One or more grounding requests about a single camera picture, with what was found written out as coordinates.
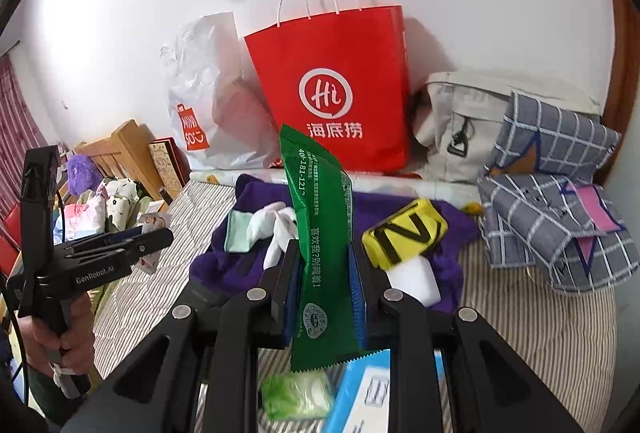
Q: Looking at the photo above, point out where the green wet wipes pack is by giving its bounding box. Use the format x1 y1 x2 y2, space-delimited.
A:
280 125 364 372

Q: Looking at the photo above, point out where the yellow mesh pouch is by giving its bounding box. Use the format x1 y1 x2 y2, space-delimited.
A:
361 199 449 271

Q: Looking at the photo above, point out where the mint green cloth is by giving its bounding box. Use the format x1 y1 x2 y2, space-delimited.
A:
224 210 253 253

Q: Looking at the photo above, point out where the white sock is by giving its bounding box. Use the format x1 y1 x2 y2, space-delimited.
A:
245 201 298 271

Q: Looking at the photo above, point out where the orange print pouch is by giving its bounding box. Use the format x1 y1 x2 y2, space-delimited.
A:
136 212 174 275

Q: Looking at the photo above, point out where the white sponge block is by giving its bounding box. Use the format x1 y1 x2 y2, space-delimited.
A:
386 255 442 307

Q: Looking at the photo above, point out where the left hand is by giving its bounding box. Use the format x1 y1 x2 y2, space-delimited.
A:
17 293 94 378

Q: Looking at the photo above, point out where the purple towel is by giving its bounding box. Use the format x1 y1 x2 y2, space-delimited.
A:
190 174 480 313

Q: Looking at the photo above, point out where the light green snack packet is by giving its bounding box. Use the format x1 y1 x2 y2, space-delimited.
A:
260 370 334 421

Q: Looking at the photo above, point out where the blue tissue pack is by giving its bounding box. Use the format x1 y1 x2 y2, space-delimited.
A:
320 347 446 433

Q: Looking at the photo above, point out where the wooden headboard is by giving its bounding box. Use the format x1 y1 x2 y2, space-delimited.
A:
74 120 164 200

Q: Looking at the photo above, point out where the brown patterned book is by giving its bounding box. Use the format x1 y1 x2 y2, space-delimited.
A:
149 137 190 198

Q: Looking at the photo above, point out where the grey plaid cloth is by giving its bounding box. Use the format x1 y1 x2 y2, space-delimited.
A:
477 93 639 294

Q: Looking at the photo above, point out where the beige backpack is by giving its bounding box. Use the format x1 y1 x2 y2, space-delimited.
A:
413 70 601 184

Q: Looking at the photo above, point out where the red paper shopping bag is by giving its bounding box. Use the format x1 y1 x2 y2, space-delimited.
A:
244 5 410 174

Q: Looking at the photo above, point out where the white Miniso plastic bag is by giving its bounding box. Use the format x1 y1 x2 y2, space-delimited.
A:
160 12 279 171

